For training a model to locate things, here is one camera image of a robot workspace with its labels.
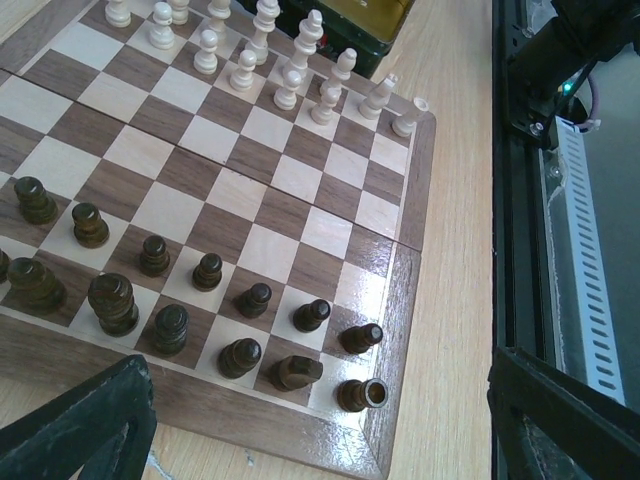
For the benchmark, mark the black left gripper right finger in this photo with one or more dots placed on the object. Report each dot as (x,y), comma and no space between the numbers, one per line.
(551,426)

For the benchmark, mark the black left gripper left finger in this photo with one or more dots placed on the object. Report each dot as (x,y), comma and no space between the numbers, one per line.
(101,429)

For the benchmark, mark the wooden folding chess board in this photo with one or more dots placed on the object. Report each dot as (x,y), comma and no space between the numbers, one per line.
(118,157)

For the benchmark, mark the white bishop on board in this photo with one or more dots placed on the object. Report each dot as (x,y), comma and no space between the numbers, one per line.
(371,107)

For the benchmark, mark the dark queen piece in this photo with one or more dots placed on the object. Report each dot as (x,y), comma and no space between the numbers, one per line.
(170,329)

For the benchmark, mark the dark king piece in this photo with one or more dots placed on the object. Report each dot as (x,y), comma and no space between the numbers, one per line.
(111,297)

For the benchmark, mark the dark bishop piece near corner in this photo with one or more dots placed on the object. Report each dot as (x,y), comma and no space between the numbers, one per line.
(239,357)

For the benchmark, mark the dark bishop piece far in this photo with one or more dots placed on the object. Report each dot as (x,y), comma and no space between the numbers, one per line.
(36,287)

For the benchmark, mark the dark knight piece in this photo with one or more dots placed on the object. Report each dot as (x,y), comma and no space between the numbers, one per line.
(295,372)

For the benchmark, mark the dark rook corner piece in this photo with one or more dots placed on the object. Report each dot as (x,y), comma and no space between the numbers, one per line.
(355,395)

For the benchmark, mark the dark pawn advanced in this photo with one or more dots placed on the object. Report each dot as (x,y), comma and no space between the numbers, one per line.
(359,339)

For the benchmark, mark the white bishop near corner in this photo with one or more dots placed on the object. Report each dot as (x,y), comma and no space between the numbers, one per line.
(342,69)

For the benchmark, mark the gold metal tray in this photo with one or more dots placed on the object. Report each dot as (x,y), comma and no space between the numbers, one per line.
(370,27)

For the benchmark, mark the grey slotted cable duct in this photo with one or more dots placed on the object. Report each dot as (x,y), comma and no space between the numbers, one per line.
(585,336)

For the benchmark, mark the black frame rail front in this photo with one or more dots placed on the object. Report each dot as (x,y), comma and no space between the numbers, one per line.
(528,69)

